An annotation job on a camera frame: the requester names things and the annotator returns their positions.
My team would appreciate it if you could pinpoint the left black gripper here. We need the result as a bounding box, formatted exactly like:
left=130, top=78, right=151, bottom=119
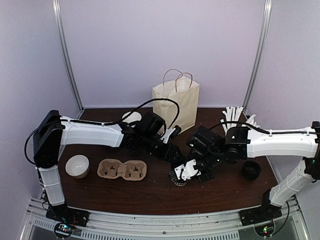
left=140, top=133, right=185, bottom=163

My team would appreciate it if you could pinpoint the cardboard cup carrier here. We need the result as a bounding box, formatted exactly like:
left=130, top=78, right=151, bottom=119
left=97, top=158, right=147, bottom=182

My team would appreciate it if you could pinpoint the cream paper bag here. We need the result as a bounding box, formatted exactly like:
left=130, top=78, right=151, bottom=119
left=152, top=71, right=200, bottom=132

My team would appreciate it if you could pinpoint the black paper coffee cup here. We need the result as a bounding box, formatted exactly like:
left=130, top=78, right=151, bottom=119
left=173, top=180, right=188, bottom=187

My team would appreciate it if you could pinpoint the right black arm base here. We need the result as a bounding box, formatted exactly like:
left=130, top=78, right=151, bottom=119
left=239, top=206, right=282, bottom=226

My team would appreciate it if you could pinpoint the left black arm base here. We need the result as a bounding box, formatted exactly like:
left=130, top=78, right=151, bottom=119
left=45, top=203, right=90, bottom=227

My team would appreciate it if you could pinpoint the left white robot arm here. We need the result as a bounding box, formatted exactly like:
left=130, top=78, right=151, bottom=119
left=31, top=110, right=184, bottom=222

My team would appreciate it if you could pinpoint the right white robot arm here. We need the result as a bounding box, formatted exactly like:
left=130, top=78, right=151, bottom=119
left=175, top=121, right=320, bottom=221

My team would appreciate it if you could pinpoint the stack of paper cups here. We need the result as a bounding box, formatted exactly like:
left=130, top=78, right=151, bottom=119
left=121, top=111, right=142, bottom=124

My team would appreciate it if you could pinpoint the stack of black lids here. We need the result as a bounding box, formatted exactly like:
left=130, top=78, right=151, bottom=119
left=241, top=160, right=261, bottom=181

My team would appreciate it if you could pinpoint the white round bowl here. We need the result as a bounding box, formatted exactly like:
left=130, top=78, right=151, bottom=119
left=65, top=155, right=90, bottom=179

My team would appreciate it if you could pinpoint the aluminium front rail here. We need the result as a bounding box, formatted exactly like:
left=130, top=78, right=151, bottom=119
left=17, top=197, right=311, bottom=240

